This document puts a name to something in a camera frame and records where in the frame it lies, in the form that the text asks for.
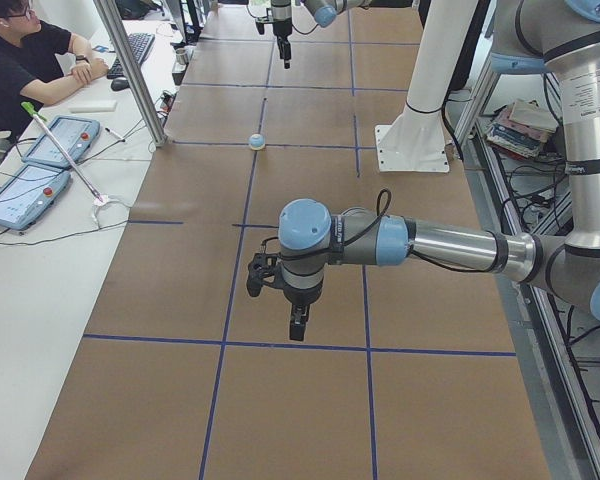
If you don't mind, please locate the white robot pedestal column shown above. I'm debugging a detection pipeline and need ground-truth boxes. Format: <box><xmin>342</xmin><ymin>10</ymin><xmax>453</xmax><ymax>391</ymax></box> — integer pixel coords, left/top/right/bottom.
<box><xmin>375</xmin><ymin>0</ymin><xmax>480</xmax><ymax>173</ymax></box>

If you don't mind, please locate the black computer mouse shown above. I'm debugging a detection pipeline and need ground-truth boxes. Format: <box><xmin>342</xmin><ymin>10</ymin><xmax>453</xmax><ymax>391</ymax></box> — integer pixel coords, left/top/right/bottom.
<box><xmin>110</xmin><ymin>77</ymin><xmax>130</xmax><ymax>92</ymax></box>

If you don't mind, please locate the teach pendant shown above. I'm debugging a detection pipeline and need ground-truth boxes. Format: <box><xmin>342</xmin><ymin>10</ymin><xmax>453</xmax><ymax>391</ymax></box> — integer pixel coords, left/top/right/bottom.
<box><xmin>22</xmin><ymin>115</ymin><xmax>101</xmax><ymax>169</ymax></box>
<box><xmin>0</xmin><ymin>164</ymin><xmax>71</xmax><ymax>231</ymax></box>

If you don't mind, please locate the stack of magazines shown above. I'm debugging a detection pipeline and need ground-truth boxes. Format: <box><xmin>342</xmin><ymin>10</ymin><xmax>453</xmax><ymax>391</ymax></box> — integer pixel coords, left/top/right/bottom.
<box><xmin>485</xmin><ymin>100</ymin><xmax>560</xmax><ymax>159</ymax></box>

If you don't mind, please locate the brown paper table cover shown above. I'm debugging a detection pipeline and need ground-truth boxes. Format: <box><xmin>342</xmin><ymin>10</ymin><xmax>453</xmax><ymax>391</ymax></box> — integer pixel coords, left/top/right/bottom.
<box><xmin>27</xmin><ymin>6</ymin><xmax>549</xmax><ymax>479</ymax></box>

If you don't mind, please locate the seated person black shirt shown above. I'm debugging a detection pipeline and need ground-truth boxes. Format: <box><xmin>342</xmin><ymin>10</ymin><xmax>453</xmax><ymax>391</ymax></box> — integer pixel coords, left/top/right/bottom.
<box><xmin>0</xmin><ymin>1</ymin><xmax>109</xmax><ymax>140</ymax></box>

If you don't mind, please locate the lower teach pendant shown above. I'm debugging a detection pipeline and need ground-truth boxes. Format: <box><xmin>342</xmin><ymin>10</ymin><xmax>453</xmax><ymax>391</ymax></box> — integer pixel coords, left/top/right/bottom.
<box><xmin>0</xmin><ymin>164</ymin><xmax>71</xmax><ymax>231</ymax></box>

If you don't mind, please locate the metal grabber stick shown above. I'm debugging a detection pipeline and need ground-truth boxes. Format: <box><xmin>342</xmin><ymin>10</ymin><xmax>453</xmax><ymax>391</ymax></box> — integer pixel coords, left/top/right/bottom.
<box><xmin>21</xmin><ymin>102</ymin><xmax>131</xmax><ymax>229</ymax></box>

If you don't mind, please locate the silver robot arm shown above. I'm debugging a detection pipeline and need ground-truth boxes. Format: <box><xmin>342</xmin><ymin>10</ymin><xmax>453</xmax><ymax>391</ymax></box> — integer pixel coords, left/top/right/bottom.
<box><xmin>276</xmin><ymin>1</ymin><xmax>600</xmax><ymax>341</ymax></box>
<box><xmin>266</xmin><ymin>0</ymin><xmax>373</xmax><ymax>69</ymax></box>

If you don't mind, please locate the black keyboard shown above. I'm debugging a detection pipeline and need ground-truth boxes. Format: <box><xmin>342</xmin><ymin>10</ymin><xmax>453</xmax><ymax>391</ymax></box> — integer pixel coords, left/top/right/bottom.
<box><xmin>105</xmin><ymin>32</ymin><xmax>156</xmax><ymax>80</ymax></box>

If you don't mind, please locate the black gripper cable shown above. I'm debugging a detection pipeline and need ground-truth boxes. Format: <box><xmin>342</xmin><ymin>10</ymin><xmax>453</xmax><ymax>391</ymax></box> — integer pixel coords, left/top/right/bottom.
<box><xmin>245</xmin><ymin>0</ymin><xmax>321</xmax><ymax>36</ymax></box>

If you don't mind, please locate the blue and cream bell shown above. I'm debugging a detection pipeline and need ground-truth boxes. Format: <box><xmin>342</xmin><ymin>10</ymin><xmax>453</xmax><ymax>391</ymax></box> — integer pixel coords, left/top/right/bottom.
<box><xmin>248</xmin><ymin>133</ymin><xmax>266</xmax><ymax>151</ymax></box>

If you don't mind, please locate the aluminium frame post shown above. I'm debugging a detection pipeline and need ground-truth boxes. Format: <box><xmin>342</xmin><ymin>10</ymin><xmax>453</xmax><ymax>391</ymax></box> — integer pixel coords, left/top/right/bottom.
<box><xmin>94</xmin><ymin>0</ymin><xmax>167</xmax><ymax>148</ymax></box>

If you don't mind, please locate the upper teach pendant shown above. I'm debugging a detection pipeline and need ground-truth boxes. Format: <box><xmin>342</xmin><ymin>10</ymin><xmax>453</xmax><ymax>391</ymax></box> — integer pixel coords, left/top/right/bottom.
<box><xmin>22</xmin><ymin>115</ymin><xmax>101</xmax><ymax>169</ymax></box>

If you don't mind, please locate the white side table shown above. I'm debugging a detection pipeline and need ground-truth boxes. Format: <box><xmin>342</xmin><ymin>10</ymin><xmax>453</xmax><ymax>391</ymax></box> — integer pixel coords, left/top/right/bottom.
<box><xmin>0</xmin><ymin>19</ymin><xmax>181</xmax><ymax>480</ymax></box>

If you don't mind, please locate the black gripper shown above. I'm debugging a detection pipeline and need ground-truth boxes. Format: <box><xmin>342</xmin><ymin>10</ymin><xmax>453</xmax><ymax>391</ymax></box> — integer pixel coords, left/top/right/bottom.
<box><xmin>281</xmin><ymin>265</ymin><xmax>324</xmax><ymax>342</ymax></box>
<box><xmin>271</xmin><ymin>0</ymin><xmax>292</xmax><ymax>70</ymax></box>

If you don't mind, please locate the black marker pen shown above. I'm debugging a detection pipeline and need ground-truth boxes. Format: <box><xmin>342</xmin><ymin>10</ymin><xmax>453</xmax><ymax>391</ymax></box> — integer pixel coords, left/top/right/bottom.
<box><xmin>105</xmin><ymin>127</ymin><xmax>126</xmax><ymax>142</ymax></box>

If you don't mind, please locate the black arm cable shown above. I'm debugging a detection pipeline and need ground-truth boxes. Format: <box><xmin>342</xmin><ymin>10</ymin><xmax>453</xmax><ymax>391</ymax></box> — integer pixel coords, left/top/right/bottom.
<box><xmin>259</xmin><ymin>188</ymin><xmax>501</xmax><ymax>274</ymax></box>

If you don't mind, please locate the white flat plastic block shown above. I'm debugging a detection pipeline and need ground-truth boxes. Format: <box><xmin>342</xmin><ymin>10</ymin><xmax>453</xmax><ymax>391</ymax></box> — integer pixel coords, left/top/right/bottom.
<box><xmin>68</xmin><ymin>100</ymin><xmax>117</xmax><ymax>113</ymax></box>

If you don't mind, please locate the silver metal cylinder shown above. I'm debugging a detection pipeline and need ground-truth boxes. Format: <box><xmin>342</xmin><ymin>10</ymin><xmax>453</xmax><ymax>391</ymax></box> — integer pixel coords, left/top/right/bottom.
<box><xmin>175</xmin><ymin>47</ymin><xmax>189</xmax><ymax>66</ymax></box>

